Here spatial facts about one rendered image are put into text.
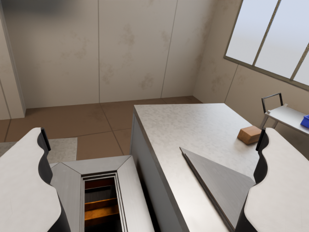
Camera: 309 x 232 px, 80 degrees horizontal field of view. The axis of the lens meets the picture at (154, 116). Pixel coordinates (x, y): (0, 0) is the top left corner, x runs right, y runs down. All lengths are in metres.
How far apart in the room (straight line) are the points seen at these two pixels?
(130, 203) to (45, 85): 2.57
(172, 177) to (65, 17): 2.58
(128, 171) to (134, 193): 0.12
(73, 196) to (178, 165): 0.42
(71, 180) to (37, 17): 2.34
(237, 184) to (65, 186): 0.65
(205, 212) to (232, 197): 0.10
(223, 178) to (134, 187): 0.38
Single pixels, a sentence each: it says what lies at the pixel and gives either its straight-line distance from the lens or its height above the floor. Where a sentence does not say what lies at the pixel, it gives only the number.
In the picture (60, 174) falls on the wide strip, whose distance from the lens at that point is 0.92.
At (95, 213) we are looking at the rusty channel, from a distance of 0.99.
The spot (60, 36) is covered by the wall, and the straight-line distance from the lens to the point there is 2.94.
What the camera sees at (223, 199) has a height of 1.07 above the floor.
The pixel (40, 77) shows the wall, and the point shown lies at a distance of 3.09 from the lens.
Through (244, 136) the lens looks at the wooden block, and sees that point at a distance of 0.94.
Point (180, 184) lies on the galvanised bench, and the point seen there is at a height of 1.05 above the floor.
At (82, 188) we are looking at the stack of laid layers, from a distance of 0.88.
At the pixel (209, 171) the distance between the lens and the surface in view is 0.68.
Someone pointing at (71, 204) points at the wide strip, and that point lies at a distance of 0.82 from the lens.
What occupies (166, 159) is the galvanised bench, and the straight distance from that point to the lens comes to 0.70.
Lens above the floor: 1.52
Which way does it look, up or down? 30 degrees down
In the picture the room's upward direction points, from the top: 9 degrees clockwise
